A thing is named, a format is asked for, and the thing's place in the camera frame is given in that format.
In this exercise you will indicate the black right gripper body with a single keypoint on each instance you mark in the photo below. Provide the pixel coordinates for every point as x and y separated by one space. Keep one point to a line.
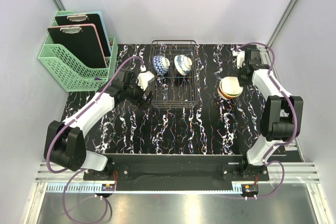
243 81

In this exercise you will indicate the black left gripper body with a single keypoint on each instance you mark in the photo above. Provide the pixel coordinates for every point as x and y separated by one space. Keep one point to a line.
136 93

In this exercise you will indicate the white top bowl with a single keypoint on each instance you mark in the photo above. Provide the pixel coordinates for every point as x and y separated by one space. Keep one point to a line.
230 86

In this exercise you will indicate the red orange patterned bowl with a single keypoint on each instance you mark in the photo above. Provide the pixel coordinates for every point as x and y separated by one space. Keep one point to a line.
161 64

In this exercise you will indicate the blue white patterned bowl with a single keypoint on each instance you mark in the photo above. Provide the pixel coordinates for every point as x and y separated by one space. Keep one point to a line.
183 64

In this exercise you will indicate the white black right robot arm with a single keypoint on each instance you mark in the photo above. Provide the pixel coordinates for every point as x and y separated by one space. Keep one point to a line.
281 119

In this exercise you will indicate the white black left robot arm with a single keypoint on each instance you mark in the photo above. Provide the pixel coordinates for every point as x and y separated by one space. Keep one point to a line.
65 140

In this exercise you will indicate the black marble pattern mat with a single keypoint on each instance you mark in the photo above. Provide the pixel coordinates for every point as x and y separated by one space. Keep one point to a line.
213 126

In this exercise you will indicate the green mesh file organizer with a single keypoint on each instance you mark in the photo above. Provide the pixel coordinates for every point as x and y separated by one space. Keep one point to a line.
69 71

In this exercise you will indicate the black clipboard pink edge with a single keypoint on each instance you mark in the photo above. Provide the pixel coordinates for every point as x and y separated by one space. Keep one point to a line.
67 36

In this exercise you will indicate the black clipboard blue edge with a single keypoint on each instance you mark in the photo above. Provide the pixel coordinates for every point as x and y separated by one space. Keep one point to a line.
92 26

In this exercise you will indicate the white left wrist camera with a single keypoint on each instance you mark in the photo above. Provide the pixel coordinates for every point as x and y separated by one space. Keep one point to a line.
144 79

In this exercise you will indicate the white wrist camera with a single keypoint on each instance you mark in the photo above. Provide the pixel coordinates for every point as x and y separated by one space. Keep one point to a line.
240 58
144 79

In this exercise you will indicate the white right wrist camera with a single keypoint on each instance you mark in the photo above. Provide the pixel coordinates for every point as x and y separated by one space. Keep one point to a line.
240 58

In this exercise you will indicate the dark wire dish rack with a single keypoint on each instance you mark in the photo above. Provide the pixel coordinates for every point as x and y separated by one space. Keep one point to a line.
172 90

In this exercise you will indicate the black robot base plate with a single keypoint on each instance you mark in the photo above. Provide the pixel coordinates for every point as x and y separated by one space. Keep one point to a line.
178 165

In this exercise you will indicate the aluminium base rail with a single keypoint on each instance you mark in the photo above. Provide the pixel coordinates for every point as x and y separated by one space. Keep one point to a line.
288 173

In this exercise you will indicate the right aluminium frame post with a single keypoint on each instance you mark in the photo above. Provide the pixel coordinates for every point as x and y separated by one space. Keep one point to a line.
286 14

